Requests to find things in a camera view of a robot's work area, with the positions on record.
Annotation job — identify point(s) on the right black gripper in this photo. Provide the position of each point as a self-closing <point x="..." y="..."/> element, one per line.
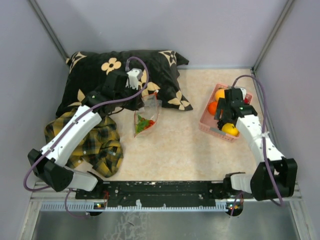
<point x="222" y="105"/>

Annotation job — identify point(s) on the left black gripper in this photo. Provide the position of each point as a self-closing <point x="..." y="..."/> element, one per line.
<point x="137" y="104"/>

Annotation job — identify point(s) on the orange tangerine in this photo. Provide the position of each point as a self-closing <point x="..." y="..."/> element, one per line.
<point x="212" y="107"/>

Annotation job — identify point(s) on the yellow lemon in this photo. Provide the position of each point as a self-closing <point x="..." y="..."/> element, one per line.
<point x="229" y="128"/>

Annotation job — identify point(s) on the clear zip top bag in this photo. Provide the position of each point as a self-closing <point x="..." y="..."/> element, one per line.
<point x="151" y="111"/>

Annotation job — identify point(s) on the green leaf fruit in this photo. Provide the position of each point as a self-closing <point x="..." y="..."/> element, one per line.
<point x="142" y="124"/>

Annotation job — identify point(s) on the red strawberries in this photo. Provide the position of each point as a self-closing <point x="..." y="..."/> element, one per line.
<point x="150" y="124"/>

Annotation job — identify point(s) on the dark grape bunch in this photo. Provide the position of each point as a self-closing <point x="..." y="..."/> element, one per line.
<point x="220" y="124"/>

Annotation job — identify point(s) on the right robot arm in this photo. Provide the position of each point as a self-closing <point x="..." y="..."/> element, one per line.
<point x="275" y="175"/>

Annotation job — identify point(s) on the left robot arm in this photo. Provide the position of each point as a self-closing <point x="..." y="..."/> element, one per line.
<point x="49" y="163"/>

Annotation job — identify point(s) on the yellow-orange peach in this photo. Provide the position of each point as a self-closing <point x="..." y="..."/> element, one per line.
<point x="219" y="94"/>

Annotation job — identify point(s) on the black floral pillow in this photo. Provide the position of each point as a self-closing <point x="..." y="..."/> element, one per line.
<point x="88" y="70"/>

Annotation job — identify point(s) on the yellow plaid shirt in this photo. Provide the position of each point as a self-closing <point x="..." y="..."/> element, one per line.
<point x="101" y="148"/>

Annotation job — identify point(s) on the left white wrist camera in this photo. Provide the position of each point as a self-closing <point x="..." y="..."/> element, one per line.
<point x="133" y="77"/>

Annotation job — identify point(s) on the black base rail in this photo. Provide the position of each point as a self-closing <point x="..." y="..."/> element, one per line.
<point x="159" y="193"/>

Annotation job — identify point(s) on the white cable duct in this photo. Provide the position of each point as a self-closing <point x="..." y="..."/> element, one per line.
<point x="97" y="206"/>

